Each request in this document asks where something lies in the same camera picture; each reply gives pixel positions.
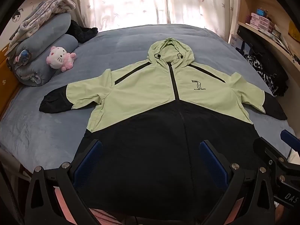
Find black knit garment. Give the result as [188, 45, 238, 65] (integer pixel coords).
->
[67, 19, 98, 44]

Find cartoon wall sticker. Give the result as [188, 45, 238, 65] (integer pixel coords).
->
[10, 8, 23, 23]

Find blue-grey bed blanket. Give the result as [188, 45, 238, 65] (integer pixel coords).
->
[0, 23, 298, 176]

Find person's pink pants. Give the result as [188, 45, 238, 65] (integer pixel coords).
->
[53, 185, 246, 225]

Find green and black hooded jacket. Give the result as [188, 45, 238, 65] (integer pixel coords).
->
[39, 37, 288, 218]

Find white patterned curtain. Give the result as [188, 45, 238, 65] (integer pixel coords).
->
[46, 0, 166, 32]
[165, 0, 242, 40]

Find white cardboard box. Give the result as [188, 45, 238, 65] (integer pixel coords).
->
[229, 34, 251, 54]

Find stack of papers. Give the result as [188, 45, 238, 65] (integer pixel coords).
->
[267, 29, 296, 57]

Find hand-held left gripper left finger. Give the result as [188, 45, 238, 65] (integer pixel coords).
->
[23, 139, 104, 225]

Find black bag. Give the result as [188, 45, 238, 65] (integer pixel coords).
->
[237, 26, 289, 96]

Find wooden headboard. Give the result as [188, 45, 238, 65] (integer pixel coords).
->
[0, 47, 23, 120]

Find white purple patterned blanket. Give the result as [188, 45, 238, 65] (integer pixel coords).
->
[8, 0, 77, 52]

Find stack of pink boxes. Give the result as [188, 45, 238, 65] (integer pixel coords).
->
[250, 12, 275, 32]

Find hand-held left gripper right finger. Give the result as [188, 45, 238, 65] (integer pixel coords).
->
[199, 139, 279, 225]

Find black white patterned cloth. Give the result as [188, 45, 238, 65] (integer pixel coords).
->
[244, 54, 278, 93]

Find pink white cat plush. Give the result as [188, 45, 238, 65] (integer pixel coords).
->
[46, 46, 77, 72]

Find folded blue-grey quilt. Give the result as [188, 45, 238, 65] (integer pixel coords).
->
[7, 12, 79, 87]

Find wooden shelf unit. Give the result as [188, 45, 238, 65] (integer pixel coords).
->
[228, 0, 300, 113]

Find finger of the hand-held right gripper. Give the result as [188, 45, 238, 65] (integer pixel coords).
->
[280, 129, 300, 152]
[253, 137, 290, 169]

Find yellow paper sheet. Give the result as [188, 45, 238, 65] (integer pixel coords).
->
[288, 21, 300, 39]

